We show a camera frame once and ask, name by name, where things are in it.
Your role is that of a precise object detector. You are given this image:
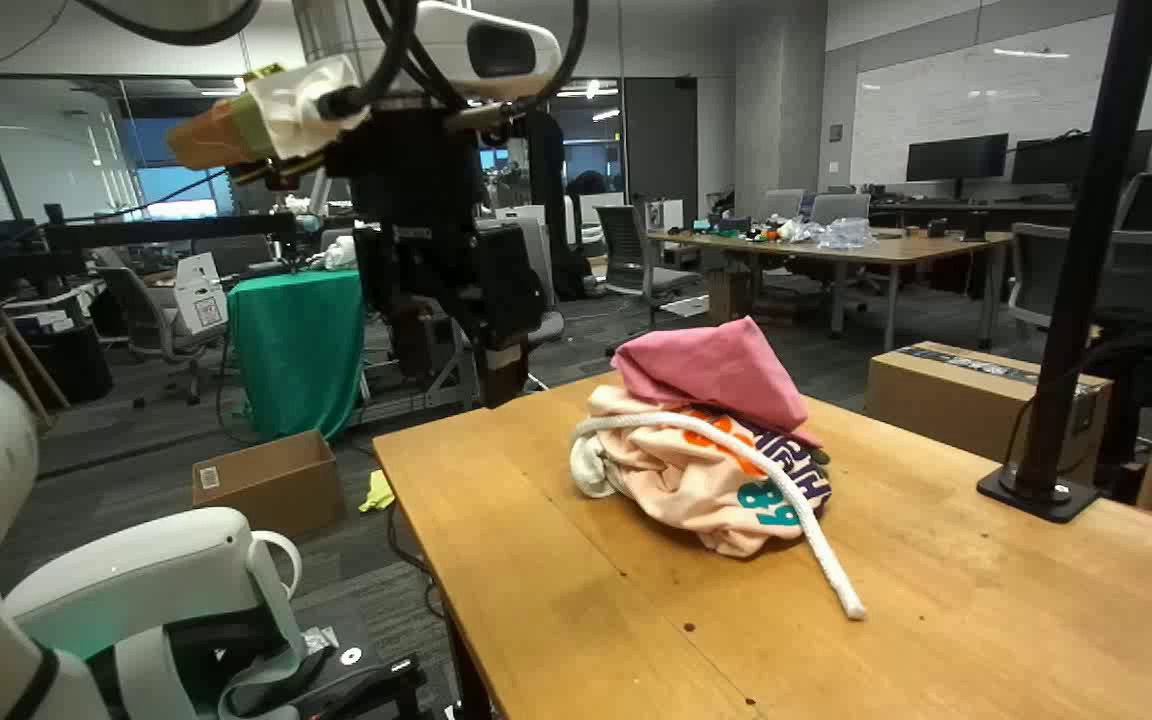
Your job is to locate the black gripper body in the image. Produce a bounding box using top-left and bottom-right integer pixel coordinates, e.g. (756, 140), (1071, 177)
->
(329, 100), (487, 240)

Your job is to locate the white towel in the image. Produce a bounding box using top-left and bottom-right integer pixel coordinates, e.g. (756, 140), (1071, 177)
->
(562, 427), (621, 502)

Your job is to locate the pink cloth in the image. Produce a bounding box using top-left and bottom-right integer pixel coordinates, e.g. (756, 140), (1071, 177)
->
(606, 311), (816, 436)

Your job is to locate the peach printed cloth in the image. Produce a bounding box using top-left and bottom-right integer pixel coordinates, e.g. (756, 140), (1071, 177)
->
(580, 374), (834, 561)

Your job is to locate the white rope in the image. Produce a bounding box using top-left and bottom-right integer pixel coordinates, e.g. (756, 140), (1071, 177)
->
(562, 408), (870, 622)

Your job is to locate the black jacket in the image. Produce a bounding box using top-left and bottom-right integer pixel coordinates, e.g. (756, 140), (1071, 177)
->
(473, 223), (548, 413)

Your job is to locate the green draped cloth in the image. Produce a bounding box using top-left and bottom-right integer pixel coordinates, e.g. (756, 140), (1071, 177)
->
(225, 265), (373, 443)

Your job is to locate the black mesh chair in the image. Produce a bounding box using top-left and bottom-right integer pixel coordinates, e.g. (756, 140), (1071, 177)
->
(597, 204), (653, 299)

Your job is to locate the white sign board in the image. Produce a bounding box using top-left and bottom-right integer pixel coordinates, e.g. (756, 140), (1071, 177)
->
(167, 246), (231, 339)

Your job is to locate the neon yellow rag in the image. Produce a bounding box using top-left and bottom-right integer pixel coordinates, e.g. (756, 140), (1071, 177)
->
(357, 464), (401, 518)

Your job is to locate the small open cardboard box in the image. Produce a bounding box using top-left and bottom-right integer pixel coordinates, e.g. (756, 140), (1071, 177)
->
(189, 427), (346, 542)

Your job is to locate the dark door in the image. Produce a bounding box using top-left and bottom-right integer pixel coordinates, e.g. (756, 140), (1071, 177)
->
(621, 73), (703, 215)

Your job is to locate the dark swivel chair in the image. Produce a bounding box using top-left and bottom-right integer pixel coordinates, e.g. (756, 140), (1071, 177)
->
(88, 253), (206, 402)

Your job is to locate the black long workbench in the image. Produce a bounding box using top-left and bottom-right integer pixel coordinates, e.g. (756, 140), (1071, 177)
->
(0, 210), (329, 273)

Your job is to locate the black storage crate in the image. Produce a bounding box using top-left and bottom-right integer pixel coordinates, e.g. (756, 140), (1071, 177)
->
(10, 317), (116, 408)

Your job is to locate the black robot connector plug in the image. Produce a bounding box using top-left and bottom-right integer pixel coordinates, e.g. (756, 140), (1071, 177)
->
(193, 621), (437, 720)

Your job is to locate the black computer monitor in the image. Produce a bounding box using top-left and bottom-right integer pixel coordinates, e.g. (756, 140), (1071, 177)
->
(1007, 127), (1152, 193)
(905, 133), (1011, 182)

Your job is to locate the brown box black tape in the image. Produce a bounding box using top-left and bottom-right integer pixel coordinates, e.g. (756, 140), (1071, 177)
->
(863, 335), (1118, 489)

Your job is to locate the whiteboard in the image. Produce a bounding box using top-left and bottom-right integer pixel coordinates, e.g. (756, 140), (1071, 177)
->
(849, 10), (1118, 193)

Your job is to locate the black stand pole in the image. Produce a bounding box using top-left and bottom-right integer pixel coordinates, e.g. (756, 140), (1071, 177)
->
(972, 0), (1152, 526)

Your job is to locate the grey office chair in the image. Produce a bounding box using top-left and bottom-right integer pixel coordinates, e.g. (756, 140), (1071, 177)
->
(1002, 215), (1152, 372)

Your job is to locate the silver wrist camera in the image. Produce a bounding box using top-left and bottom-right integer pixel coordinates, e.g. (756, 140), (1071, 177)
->
(250, 57), (377, 162)

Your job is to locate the thin black camera cable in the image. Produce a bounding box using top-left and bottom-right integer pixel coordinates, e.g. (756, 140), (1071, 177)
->
(357, 0), (592, 116)

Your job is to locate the orange green camera mount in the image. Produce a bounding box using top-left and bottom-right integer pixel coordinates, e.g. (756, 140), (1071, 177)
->
(167, 52), (377, 177)

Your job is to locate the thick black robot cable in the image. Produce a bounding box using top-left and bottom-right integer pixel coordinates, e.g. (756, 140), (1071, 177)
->
(71, 0), (268, 52)

